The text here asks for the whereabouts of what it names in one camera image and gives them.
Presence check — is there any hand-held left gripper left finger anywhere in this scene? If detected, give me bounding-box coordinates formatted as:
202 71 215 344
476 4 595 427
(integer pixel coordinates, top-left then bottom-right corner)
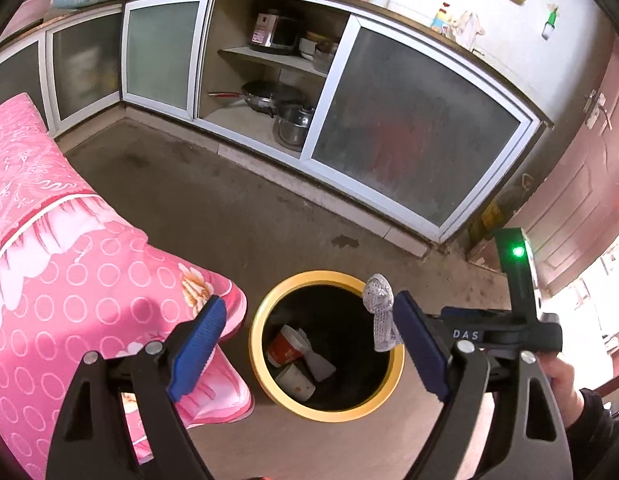
46 295 228 480

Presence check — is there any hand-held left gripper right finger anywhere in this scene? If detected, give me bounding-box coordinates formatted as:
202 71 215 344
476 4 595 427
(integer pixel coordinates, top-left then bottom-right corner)
393 290 573 480

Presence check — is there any white foam net sleeve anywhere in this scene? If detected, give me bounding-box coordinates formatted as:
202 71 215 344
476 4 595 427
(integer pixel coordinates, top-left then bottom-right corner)
362 274 403 352

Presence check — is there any yellow rimmed black waste bin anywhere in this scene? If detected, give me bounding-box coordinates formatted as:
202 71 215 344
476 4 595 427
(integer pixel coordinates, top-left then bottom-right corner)
248 270 405 423

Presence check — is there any person's right forearm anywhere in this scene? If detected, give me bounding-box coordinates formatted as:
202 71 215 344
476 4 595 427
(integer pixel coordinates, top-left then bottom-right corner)
563 387 619 480

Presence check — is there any person's right hand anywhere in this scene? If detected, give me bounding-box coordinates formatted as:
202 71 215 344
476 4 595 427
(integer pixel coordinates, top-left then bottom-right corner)
543 357 589 429

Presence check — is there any red and white paper cup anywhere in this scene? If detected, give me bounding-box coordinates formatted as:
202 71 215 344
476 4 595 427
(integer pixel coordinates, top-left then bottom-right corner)
267 325 311 368

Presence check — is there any reddish brown door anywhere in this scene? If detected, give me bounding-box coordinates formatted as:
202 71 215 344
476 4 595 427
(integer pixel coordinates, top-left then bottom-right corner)
513 35 619 297

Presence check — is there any white crumpled paper scrap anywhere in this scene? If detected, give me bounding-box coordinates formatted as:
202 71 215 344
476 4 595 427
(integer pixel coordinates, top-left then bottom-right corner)
296 329 337 383

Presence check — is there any brown stained paper cup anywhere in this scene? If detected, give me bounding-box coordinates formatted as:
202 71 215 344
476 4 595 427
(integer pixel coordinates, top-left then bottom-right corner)
276 362 317 403

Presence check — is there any pink floral cloth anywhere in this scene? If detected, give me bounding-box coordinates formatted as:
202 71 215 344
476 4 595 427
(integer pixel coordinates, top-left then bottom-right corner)
0 92 255 480

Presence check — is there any frosted glass cabinet door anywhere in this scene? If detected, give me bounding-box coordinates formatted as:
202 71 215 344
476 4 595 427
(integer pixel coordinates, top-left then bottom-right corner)
122 0 210 121
0 40 46 111
44 10 125 137
309 15 540 242

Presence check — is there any steel pot with lid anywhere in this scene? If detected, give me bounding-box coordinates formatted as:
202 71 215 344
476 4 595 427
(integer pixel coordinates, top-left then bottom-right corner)
273 103 316 152

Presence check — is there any white rag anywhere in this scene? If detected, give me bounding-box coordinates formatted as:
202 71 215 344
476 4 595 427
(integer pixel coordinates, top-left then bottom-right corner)
452 10 486 52

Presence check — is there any yellow and blue bottle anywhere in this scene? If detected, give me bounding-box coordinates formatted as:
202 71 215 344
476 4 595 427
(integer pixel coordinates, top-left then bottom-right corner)
430 2 453 34

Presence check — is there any silver rice cooker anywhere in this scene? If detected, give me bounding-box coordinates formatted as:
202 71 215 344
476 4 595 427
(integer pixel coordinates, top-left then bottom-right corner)
247 10 301 56

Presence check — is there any white framed kitchen cabinet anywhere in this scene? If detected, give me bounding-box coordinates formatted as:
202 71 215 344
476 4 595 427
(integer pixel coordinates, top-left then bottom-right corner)
0 0 555 257

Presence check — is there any metal door handle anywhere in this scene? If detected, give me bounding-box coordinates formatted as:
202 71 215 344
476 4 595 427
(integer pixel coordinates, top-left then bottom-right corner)
584 91 613 132

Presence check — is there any wok with red handle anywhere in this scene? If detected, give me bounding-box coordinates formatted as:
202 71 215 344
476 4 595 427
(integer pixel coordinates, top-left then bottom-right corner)
207 81 301 117

